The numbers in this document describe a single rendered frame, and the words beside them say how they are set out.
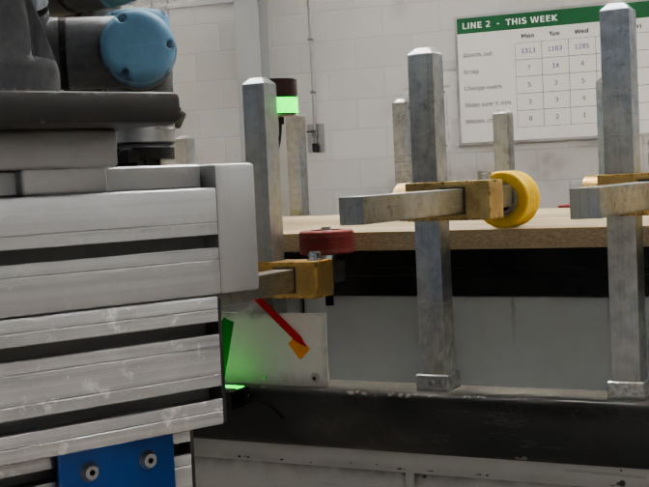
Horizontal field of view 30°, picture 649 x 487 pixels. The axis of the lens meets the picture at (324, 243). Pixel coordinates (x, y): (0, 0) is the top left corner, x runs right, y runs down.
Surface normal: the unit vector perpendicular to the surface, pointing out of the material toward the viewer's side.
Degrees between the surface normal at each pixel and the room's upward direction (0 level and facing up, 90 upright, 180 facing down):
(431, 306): 90
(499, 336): 90
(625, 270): 90
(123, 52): 89
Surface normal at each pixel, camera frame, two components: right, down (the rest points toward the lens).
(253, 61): -0.36, 0.07
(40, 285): 0.62, 0.01
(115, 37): 0.16, 0.04
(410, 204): 0.88, -0.02
